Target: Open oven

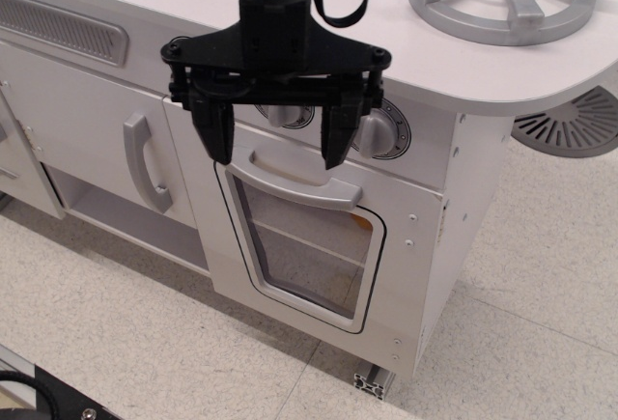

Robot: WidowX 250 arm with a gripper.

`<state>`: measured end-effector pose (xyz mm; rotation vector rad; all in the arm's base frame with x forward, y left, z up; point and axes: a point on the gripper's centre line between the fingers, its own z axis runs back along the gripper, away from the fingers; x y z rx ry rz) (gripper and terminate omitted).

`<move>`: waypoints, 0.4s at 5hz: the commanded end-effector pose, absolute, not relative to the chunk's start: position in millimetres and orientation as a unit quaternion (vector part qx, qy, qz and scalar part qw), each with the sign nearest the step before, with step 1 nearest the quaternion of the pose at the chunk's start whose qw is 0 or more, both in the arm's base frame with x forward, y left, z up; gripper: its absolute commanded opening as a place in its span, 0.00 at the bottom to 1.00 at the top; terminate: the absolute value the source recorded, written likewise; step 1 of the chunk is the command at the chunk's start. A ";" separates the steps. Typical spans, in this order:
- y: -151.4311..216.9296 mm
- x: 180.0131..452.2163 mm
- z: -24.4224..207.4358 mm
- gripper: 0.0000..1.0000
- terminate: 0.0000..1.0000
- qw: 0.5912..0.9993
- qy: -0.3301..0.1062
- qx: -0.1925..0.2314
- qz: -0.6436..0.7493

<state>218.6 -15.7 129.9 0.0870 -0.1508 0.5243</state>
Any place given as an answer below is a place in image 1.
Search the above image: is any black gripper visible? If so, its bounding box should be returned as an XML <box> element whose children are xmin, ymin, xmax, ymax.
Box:
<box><xmin>160</xmin><ymin>0</ymin><xmax>391</xmax><ymax>170</ymax></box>

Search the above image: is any grey oven door handle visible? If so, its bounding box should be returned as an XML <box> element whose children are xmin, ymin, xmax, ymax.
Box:
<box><xmin>226</xmin><ymin>147</ymin><xmax>363</xmax><ymax>211</ymax></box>

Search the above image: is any white oven door with window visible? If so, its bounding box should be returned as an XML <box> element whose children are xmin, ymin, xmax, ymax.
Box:
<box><xmin>163</xmin><ymin>100</ymin><xmax>443</xmax><ymax>378</ymax></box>

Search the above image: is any grey middle oven knob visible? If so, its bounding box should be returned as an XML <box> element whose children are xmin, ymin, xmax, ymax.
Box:
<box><xmin>255</xmin><ymin>104</ymin><xmax>315</xmax><ymax>129</ymax></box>

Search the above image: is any grey right timer knob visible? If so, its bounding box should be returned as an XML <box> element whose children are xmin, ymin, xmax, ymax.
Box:
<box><xmin>352</xmin><ymin>99</ymin><xmax>412</xmax><ymax>160</ymax></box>

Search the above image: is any white toy kitchen stove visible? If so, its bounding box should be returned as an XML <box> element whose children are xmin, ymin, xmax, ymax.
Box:
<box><xmin>1</xmin><ymin>0</ymin><xmax>617</xmax><ymax>369</ymax></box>

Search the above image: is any white cabinet door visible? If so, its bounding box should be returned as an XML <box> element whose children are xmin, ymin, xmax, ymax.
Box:
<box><xmin>1</xmin><ymin>43</ymin><xmax>195</xmax><ymax>226</ymax></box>

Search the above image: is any grey vent grille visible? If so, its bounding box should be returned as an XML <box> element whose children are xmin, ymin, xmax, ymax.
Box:
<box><xmin>1</xmin><ymin>0</ymin><xmax>129</xmax><ymax>67</ymax></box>

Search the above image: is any grey slotted round disc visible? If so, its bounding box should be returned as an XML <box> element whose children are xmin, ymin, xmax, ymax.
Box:
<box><xmin>512</xmin><ymin>86</ymin><xmax>617</xmax><ymax>158</ymax></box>

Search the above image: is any grey cabinet door handle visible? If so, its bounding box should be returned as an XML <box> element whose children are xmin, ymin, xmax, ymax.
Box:
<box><xmin>123</xmin><ymin>113</ymin><xmax>173</xmax><ymax>214</ymax></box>

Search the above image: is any aluminium extrusion rail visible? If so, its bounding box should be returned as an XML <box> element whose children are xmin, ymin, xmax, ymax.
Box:
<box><xmin>353</xmin><ymin>361</ymin><xmax>395</xmax><ymax>401</ymax></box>

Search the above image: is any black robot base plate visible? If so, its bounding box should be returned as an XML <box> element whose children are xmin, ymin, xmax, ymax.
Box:
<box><xmin>0</xmin><ymin>345</ymin><xmax>126</xmax><ymax>420</ymax></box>

